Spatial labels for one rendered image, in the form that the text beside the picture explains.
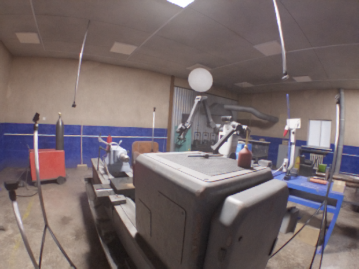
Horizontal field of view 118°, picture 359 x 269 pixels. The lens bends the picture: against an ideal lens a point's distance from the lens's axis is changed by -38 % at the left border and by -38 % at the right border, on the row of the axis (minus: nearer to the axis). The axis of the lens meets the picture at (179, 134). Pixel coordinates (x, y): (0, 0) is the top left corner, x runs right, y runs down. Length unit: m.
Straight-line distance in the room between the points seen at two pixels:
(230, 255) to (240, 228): 0.11
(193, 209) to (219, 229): 0.10
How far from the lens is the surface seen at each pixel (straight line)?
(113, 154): 2.16
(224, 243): 0.56
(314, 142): 8.07
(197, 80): 5.13
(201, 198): 0.52
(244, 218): 0.54
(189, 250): 0.64
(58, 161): 4.32
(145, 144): 5.74
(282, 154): 7.76
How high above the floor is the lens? 1.50
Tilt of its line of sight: 3 degrees down
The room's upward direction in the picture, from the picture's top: 4 degrees clockwise
